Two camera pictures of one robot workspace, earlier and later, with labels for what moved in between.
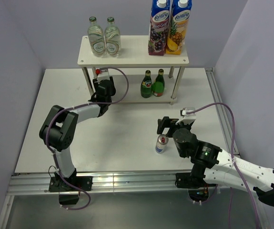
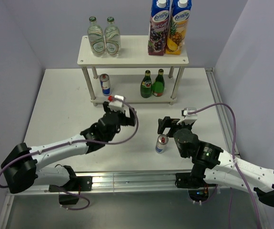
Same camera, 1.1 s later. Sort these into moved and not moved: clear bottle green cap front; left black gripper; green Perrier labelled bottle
Moved: left black gripper
Not moved: green Perrier labelled bottle; clear bottle green cap front
